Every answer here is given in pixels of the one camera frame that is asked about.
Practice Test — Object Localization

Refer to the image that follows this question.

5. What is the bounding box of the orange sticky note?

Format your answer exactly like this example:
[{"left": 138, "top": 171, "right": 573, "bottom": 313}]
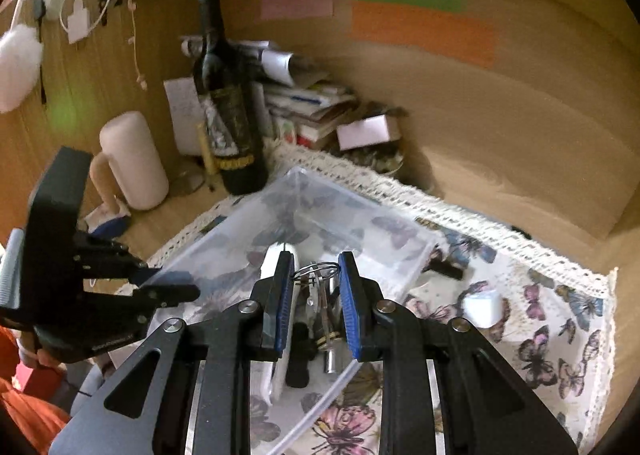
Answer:
[{"left": 350, "top": 2, "right": 498, "bottom": 68}]

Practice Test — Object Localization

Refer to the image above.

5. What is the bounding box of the clear plastic container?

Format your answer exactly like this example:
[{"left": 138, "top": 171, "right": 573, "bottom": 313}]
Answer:
[{"left": 147, "top": 166, "right": 441, "bottom": 453}]

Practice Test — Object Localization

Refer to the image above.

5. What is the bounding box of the white fluffy puff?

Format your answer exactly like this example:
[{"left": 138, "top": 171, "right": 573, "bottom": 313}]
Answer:
[{"left": 0, "top": 25, "right": 43, "bottom": 113}]

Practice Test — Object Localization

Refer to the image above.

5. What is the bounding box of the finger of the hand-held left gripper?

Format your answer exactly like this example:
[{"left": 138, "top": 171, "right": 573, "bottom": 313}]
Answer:
[
  {"left": 85, "top": 281, "right": 202, "bottom": 332},
  {"left": 75, "top": 231, "right": 151, "bottom": 287}
]

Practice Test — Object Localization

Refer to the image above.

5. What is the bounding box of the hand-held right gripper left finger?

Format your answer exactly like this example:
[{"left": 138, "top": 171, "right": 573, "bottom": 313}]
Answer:
[{"left": 47, "top": 250, "right": 297, "bottom": 455}]

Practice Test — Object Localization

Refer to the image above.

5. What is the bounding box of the blue white small pouch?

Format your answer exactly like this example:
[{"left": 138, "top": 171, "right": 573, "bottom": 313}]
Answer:
[{"left": 87, "top": 212, "right": 131, "bottom": 238}]

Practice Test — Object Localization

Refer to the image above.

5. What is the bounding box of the small silver white cube box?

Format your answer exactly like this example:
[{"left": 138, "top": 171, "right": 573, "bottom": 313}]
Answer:
[{"left": 462, "top": 290, "right": 501, "bottom": 328}]

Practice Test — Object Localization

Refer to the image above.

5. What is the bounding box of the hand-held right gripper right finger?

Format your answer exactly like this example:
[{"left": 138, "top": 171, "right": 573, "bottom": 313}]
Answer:
[{"left": 337, "top": 250, "right": 583, "bottom": 455}]

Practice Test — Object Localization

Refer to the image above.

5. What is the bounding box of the cream cylindrical mug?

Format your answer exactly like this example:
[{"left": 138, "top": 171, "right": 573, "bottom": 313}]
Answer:
[{"left": 90, "top": 111, "right": 170, "bottom": 212}]

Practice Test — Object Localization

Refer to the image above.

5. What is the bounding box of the dark wine bottle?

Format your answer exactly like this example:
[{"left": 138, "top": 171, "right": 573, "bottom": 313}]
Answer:
[{"left": 192, "top": 0, "right": 268, "bottom": 196}]

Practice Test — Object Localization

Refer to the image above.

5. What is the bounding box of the stack of books and magazines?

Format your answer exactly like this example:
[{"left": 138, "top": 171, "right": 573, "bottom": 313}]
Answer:
[{"left": 180, "top": 35, "right": 361, "bottom": 150}]

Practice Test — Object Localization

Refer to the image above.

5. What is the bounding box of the person's orange clothing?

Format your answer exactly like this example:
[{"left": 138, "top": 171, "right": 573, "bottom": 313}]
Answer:
[{"left": 0, "top": 327, "right": 71, "bottom": 455}]

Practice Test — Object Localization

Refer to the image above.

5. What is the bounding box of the small white cardboard box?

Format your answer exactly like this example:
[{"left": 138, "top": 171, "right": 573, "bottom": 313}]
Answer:
[{"left": 336, "top": 115, "right": 401, "bottom": 150}]

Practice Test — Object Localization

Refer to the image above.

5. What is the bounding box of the silver metal cylinder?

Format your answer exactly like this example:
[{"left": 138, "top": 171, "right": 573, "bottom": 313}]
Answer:
[{"left": 322, "top": 335, "right": 346, "bottom": 376}]

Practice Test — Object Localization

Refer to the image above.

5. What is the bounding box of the gold wrapped stick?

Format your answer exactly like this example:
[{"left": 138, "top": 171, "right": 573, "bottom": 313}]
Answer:
[{"left": 197, "top": 122, "right": 218, "bottom": 190}]

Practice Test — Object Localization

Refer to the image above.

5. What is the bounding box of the metal key ring with keys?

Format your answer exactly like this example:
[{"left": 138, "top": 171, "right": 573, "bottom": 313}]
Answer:
[{"left": 292, "top": 261, "right": 341, "bottom": 351}]

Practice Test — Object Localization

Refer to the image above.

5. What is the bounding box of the white paper note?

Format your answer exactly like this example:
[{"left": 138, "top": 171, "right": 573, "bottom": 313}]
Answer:
[{"left": 164, "top": 79, "right": 203, "bottom": 156}]

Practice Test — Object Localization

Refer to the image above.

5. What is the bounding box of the bowl of small trinkets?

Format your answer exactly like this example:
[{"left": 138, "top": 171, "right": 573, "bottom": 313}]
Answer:
[{"left": 345, "top": 135, "right": 406, "bottom": 176}]

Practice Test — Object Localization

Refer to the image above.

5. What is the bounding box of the butterfly print lace tablecloth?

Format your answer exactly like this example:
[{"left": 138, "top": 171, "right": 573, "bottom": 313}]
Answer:
[{"left": 145, "top": 137, "right": 618, "bottom": 455}]

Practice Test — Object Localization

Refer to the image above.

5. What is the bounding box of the white charger with cable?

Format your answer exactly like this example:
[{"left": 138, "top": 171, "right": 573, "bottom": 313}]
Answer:
[{"left": 60, "top": 0, "right": 93, "bottom": 44}]

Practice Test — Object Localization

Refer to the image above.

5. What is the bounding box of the white earphone cable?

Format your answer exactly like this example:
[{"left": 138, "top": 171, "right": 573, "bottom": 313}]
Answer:
[{"left": 127, "top": 0, "right": 148, "bottom": 88}]

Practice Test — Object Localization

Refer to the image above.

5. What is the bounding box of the white handheld beauty device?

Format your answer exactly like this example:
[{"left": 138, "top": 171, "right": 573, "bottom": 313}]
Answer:
[{"left": 252, "top": 242, "right": 301, "bottom": 403}]

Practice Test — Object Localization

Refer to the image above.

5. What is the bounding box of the black plastic tool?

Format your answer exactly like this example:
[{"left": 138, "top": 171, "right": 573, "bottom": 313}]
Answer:
[{"left": 285, "top": 322, "right": 311, "bottom": 388}]

